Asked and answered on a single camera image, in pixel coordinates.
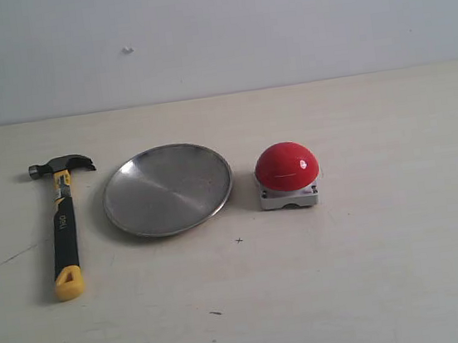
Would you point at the round stainless steel plate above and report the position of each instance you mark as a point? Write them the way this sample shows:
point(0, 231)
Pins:
point(167, 190)

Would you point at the red dome push button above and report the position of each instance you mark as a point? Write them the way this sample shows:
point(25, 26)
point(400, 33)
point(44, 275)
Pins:
point(287, 174)

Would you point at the black and yellow claw hammer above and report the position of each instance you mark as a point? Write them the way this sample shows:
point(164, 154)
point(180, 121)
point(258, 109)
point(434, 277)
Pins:
point(69, 282)

